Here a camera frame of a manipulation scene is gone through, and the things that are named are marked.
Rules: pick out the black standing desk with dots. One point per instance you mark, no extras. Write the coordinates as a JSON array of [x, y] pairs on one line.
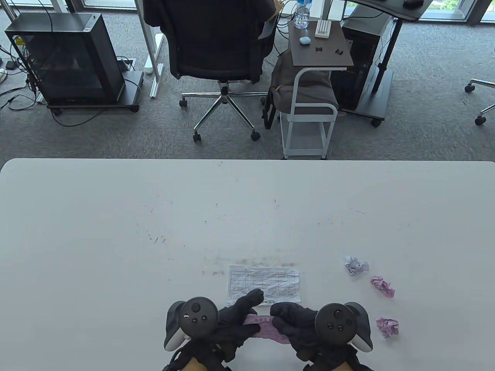
[[386, 7]]

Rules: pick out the black rolling platform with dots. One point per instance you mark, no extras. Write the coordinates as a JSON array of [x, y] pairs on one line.
[[133, 87]]

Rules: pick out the black computer mouse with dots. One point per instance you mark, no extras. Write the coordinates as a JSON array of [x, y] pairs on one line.
[[413, 3]]

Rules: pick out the person's right forearm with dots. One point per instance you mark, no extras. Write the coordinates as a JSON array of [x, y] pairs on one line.
[[345, 367]]

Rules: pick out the white paper invoice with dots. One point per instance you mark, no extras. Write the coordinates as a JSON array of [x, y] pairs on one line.
[[270, 282], [355, 266]]

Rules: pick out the person's left hand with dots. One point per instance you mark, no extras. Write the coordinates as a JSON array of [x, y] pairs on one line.
[[232, 320]]

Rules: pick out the person's left forearm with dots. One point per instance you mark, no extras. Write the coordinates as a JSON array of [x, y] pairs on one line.
[[195, 365]]

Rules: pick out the white desk leg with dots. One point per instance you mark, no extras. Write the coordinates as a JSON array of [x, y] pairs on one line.
[[149, 31]]

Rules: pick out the light blue earbuds case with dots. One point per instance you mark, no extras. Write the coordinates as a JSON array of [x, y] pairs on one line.
[[305, 40]]

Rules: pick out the black office chair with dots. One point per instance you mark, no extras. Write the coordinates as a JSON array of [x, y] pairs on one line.
[[216, 38]]

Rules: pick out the silver chair base with casters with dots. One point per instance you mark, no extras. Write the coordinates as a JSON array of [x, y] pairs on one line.
[[483, 82]]

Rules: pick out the grey backpack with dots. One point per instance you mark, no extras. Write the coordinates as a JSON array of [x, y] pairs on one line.
[[282, 77]]

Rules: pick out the black floor socket box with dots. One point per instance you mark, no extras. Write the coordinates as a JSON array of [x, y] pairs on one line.
[[127, 63]]

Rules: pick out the clear plastic water bottle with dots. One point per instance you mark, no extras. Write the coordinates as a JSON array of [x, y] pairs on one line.
[[302, 15]]

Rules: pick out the white slotted box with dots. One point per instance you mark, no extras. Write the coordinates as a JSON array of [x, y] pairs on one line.
[[323, 29]]

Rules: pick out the pink paper invoice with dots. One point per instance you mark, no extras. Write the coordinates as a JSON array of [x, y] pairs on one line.
[[388, 326], [383, 286], [267, 326]]

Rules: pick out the black glass computer tower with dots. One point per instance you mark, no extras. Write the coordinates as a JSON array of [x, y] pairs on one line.
[[69, 58]]

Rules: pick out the white side table brown top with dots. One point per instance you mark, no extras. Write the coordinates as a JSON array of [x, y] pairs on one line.
[[305, 54]]

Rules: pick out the grey hand controller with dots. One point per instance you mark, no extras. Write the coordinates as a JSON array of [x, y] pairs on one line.
[[193, 319], [340, 322]]

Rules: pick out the black power adapter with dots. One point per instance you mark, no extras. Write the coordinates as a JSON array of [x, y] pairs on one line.
[[11, 64]]

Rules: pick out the person's right hand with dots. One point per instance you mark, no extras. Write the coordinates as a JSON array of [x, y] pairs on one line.
[[297, 324]]

